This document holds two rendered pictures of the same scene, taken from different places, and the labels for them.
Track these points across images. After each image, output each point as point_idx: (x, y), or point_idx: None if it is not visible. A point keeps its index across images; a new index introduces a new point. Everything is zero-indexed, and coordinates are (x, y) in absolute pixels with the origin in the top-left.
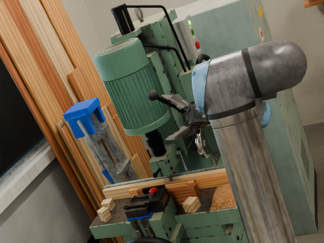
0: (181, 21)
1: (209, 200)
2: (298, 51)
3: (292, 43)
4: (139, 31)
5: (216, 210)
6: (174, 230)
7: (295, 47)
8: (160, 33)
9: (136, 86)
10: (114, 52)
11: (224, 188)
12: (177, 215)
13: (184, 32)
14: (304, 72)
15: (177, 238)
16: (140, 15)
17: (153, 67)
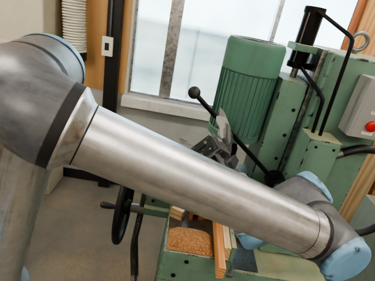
0: (370, 78)
1: (188, 227)
2: (6, 107)
3: (38, 96)
4: (308, 49)
5: (167, 233)
6: (158, 207)
7: (15, 100)
8: (326, 68)
9: (225, 85)
10: (232, 37)
11: (190, 235)
12: (171, 204)
13: (362, 95)
14: (15, 152)
15: (147, 210)
16: (362, 45)
17: (278, 92)
